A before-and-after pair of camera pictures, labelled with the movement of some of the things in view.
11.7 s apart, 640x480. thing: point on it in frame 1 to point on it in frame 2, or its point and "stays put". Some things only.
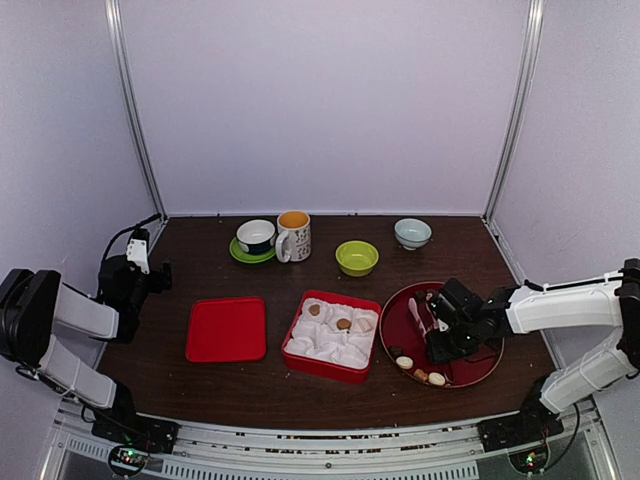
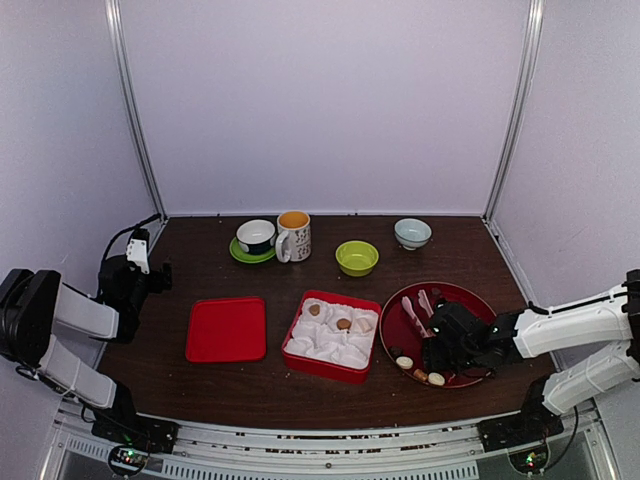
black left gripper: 158,284 stays put
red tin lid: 226,330 stays put
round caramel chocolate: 314,309 stays put
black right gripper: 437,352 to 432,357
